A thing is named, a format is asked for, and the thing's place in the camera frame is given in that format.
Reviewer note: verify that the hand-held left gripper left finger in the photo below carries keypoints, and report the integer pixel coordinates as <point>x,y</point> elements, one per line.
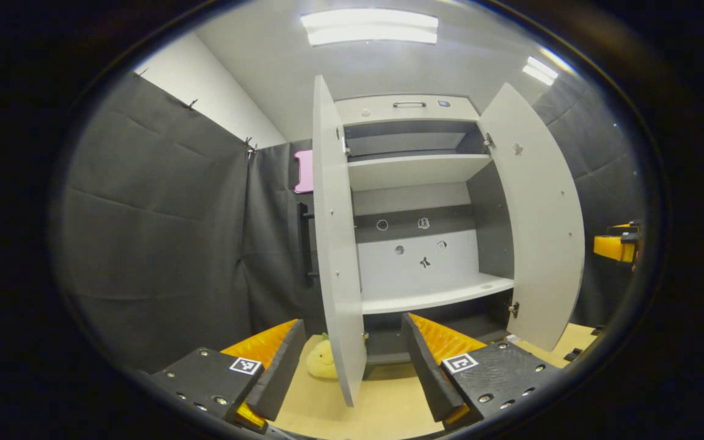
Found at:
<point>278,379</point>

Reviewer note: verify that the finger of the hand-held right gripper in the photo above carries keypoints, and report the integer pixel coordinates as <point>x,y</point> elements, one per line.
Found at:
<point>615,245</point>

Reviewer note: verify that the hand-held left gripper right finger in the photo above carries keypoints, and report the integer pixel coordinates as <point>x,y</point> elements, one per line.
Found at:
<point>428,373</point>

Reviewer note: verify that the grey cabinet door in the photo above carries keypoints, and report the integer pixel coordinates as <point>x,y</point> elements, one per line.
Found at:
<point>337,256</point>
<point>541,232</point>

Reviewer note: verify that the grey double-door shoe cabinet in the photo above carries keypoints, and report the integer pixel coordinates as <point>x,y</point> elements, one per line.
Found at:
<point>419,171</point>

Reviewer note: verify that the yellow plush toy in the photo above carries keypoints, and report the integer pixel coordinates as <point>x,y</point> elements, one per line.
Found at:
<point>321,363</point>

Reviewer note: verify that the black backdrop cloth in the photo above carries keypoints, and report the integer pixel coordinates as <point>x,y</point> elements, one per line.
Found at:
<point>162,244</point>

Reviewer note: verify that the small ceiling light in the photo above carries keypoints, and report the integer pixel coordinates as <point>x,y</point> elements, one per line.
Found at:
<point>540,70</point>

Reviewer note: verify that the large ceiling light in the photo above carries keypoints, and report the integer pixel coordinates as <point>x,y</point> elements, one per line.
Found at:
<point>370,27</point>

